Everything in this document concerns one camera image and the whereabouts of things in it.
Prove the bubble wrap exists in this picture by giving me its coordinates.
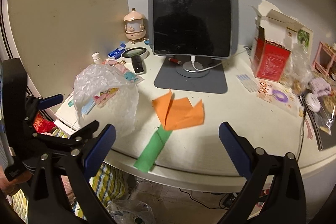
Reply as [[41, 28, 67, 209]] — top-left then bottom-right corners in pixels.
[[73, 62, 143, 135]]

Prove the trash bin with liner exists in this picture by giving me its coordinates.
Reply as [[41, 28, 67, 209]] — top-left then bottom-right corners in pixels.
[[106, 200, 156, 224]]

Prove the person's hand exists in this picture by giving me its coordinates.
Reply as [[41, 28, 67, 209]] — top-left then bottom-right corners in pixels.
[[0, 166, 32, 196]]

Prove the striped yellow blue bedding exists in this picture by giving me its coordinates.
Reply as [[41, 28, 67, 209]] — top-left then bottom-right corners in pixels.
[[6, 163, 128, 223]]

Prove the pink sticker packet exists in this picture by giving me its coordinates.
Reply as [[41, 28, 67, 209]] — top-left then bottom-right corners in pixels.
[[73, 59, 144, 117]]

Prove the small white pill bottle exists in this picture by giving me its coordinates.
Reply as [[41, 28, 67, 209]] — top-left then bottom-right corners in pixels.
[[92, 52, 103, 65]]

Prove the blue white small tube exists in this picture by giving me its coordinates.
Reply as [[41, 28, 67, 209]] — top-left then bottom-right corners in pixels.
[[108, 43, 126, 60]]

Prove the black laptop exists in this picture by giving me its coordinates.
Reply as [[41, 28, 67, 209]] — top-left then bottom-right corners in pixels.
[[299, 90, 335, 151]]

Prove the orange green paper tulip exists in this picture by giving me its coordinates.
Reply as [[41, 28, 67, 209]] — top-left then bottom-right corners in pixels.
[[134, 91, 205, 173]]

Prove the black magnifying glass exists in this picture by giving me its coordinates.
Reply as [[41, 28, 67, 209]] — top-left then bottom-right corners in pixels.
[[121, 47, 148, 75]]

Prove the white round device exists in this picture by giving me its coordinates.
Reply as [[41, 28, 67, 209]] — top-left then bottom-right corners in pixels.
[[305, 93, 321, 113]]

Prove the pink carousel night light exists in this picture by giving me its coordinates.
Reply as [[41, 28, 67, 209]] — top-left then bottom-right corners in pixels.
[[123, 8, 146, 44]]

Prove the grey tablet stand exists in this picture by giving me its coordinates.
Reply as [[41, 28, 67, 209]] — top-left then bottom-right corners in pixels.
[[147, 0, 240, 94]]

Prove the pink desk rack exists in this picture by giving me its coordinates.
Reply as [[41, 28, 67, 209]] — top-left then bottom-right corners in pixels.
[[312, 42, 335, 77]]

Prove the black tablet screen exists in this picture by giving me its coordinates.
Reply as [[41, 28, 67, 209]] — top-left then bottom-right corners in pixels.
[[152, 0, 231, 59]]

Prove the framed photo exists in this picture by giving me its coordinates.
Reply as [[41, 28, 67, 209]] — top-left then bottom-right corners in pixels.
[[297, 27, 313, 52]]

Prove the red white open box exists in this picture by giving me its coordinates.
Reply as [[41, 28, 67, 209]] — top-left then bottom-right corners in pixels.
[[249, 0, 309, 82]]

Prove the black cable on desk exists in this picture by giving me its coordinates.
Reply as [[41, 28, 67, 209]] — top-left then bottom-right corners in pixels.
[[295, 108, 308, 162]]

